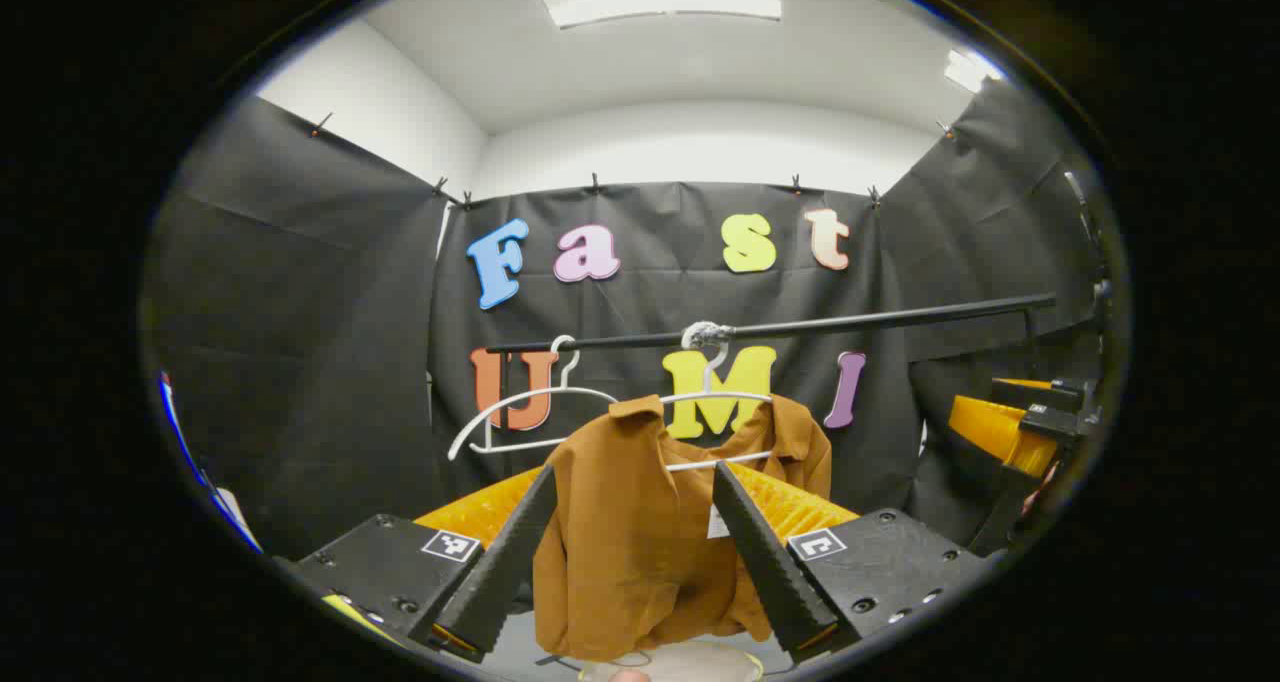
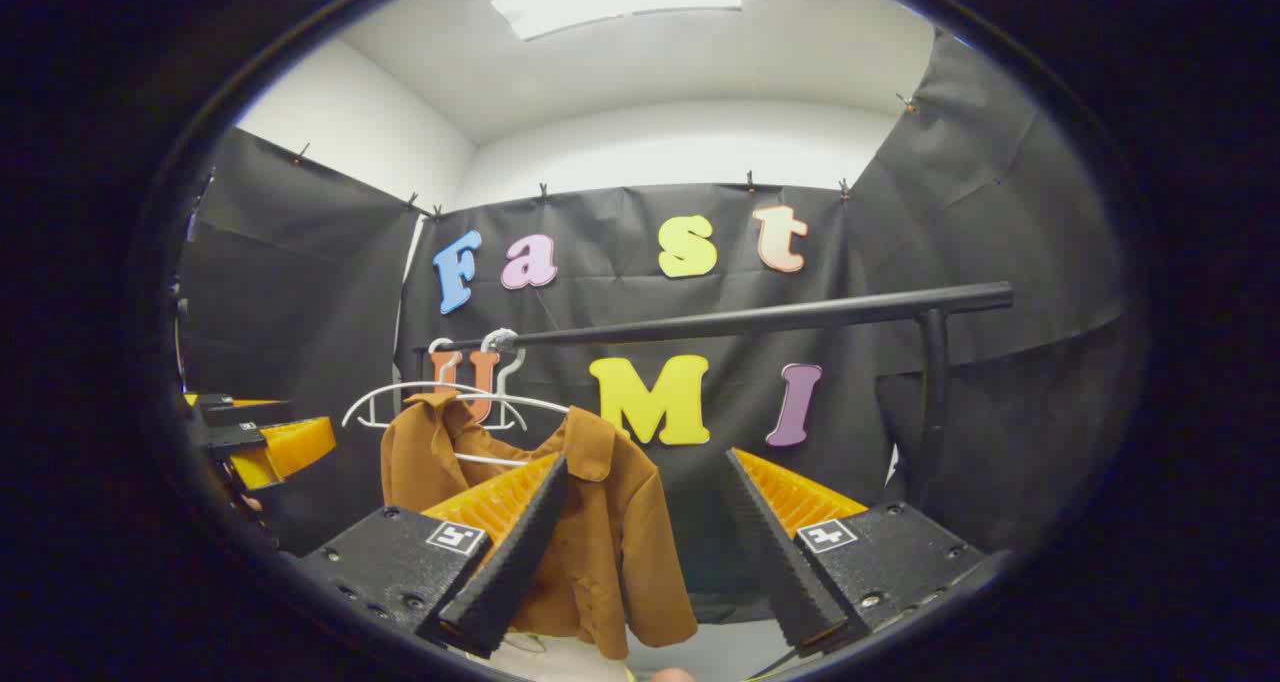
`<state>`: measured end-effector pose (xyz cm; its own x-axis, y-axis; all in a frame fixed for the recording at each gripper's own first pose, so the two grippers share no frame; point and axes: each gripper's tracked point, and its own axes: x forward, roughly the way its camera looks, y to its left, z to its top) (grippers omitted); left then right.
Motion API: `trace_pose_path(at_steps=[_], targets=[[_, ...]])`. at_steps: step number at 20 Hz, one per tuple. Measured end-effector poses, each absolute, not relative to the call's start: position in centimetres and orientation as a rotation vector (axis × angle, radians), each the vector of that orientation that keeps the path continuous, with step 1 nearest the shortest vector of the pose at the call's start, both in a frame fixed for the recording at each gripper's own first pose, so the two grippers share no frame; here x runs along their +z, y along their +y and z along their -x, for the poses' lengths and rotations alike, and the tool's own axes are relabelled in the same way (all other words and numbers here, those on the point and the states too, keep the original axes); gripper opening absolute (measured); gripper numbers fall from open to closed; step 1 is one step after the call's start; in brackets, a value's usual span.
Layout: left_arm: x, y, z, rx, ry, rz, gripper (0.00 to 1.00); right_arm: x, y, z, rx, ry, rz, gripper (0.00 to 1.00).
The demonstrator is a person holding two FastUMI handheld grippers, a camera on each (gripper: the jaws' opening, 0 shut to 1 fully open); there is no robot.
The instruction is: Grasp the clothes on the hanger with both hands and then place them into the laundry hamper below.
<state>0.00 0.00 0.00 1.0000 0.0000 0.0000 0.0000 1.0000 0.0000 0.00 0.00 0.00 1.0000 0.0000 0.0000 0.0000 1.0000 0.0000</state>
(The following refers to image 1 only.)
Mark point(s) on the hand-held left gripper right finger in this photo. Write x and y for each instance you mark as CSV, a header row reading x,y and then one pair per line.
x,y
765,552

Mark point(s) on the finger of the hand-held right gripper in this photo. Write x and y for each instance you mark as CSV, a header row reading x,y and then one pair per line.
x,y
995,432
1045,392

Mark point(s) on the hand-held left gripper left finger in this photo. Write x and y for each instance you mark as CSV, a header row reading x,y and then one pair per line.
x,y
505,552

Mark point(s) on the brown shirt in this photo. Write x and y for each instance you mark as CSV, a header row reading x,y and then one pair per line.
x,y
620,542

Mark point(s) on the white laundry hamper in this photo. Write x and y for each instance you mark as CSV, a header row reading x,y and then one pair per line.
x,y
700,662

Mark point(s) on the black clothes rack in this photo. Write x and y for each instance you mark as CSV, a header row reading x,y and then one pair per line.
x,y
900,316

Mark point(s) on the white plastic hanger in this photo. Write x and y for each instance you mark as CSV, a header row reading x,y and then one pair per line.
x,y
720,396
530,395

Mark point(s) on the white tape wrap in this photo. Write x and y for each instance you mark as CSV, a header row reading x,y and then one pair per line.
x,y
705,334

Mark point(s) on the black backdrop cloth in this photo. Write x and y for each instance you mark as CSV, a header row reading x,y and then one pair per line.
x,y
300,362

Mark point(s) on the small ceiling light panel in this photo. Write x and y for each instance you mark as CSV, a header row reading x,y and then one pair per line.
x,y
968,69

